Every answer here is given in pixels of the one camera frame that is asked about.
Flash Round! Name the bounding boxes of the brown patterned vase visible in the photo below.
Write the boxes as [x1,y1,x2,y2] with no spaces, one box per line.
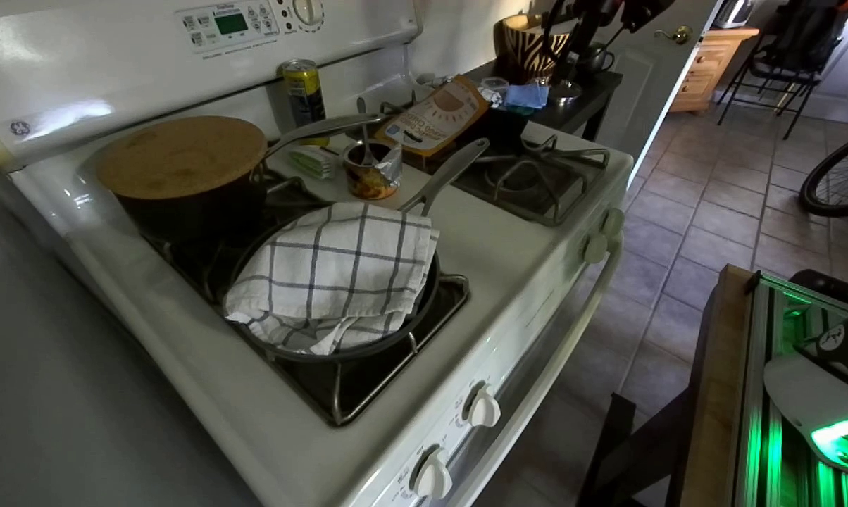
[492,14,569,85]

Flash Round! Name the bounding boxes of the black frying pan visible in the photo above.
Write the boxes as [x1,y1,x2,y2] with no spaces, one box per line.
[227,135,492,366]

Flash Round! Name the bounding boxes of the black stove grate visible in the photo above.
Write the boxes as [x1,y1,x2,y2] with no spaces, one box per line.
[457,135,609,226]

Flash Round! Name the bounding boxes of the bicycle wheel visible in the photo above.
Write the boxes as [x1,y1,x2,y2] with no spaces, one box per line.
[799,140,848,216]

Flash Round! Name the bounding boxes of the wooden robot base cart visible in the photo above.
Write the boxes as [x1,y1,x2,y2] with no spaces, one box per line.
[672,264,848,507]

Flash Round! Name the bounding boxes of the white gas stove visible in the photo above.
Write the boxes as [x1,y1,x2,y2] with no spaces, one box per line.
[0,0,631,507]

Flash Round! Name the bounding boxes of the black chair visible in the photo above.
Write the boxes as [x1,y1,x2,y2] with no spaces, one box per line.
[717,0,848,135]

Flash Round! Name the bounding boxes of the blue sponge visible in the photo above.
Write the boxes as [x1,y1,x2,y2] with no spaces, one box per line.
[505,85,548,110]

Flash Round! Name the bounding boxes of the dark cooking pot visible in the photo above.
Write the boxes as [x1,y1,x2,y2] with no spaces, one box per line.
[96,114,375,235]

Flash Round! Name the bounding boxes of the small open tin can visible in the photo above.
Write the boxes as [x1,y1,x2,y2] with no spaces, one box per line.
[343,140,402,199]

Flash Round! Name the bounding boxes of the orange snack bag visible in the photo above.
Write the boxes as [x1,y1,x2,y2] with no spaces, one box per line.
[376,75,486,157]

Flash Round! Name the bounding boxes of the white stove knob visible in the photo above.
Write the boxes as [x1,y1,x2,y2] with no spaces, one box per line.
[462,383,500,427]
[409,445,453,499]

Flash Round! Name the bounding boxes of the white checkered kitchen towel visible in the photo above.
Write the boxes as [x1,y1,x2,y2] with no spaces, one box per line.
[223,199,443,358]

